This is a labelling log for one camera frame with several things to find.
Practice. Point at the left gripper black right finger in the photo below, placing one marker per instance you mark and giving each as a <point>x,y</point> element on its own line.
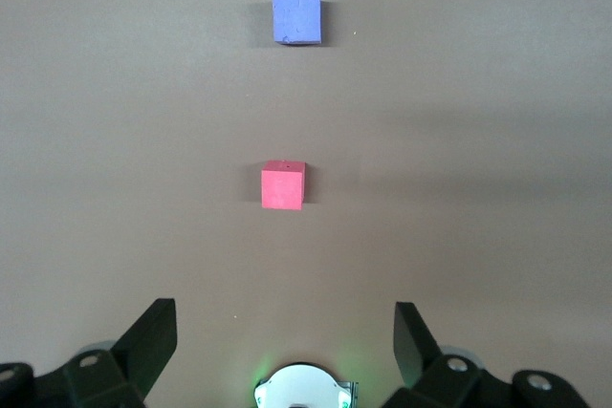
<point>421,355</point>

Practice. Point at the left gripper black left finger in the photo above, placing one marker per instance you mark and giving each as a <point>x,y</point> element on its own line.
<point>143,346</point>

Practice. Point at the red foam block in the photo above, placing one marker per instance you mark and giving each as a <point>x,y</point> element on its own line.
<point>283,186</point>

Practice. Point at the brown table mat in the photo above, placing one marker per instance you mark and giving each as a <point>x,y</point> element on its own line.
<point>95,92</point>

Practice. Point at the purple foam block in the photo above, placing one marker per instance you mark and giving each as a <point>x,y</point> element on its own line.
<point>296,18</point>

